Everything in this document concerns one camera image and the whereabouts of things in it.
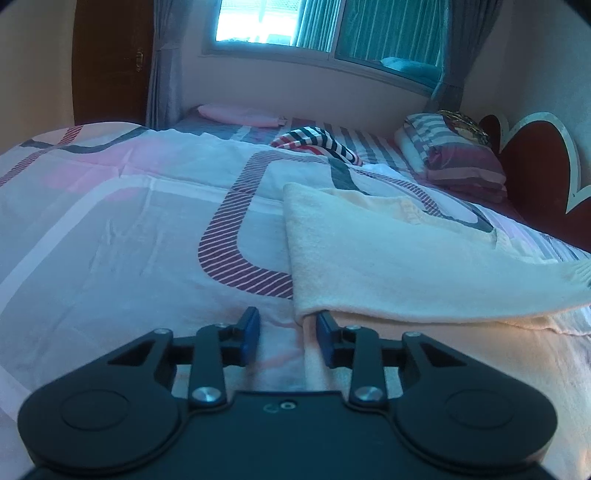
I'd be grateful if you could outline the cream white small garment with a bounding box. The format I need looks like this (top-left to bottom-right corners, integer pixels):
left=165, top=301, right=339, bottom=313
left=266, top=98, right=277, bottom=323
left=283, top=183, right=590, bottom=479

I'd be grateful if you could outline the red white striped clothing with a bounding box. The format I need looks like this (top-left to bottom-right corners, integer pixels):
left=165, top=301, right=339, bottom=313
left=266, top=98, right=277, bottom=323
left=270, top=126, right=363, bottom=166

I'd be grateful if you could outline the white pink patterned bedsheet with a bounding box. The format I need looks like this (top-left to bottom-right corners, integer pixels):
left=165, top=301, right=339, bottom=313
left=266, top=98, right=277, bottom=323
left=1, top=123, right=589, bottom=479

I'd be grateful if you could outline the small white folded cloth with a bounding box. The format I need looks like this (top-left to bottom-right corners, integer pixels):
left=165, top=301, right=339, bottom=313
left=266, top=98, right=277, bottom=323
left=362, top=163, right=413, bottom=181

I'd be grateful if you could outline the purple striped far bedsheet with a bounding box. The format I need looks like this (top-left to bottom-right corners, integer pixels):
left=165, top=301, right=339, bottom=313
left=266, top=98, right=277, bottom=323
left=174, top=104, right=522, bottom=220

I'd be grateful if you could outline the striped folded blanket pile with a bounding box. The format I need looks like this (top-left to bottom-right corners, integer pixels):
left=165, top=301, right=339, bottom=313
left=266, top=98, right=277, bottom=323
left=394, top=110, right=507, bottom=203

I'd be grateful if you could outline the pink flat pillow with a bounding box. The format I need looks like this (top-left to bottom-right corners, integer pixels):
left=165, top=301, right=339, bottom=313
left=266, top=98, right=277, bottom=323
left=197, top=103, right=287, bottom=128

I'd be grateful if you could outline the grey left curtain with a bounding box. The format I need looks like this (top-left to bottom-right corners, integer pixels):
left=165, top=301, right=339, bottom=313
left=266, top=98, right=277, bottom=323
left=145, top=0, right=192, bottom=130

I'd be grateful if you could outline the red heart-shaped headboard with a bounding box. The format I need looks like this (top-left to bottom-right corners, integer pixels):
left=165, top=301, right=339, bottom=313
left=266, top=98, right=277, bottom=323
left=480, top=112, right=590, bottom=251

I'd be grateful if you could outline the window with teal blinds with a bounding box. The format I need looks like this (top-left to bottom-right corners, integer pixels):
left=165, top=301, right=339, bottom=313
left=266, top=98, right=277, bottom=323
left=205, top=0, right=444, bottom=90

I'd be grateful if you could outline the dark brown wooden door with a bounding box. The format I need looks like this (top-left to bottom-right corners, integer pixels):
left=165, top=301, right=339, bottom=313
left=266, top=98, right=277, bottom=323
left=71, top=0, right=153, bottom=125

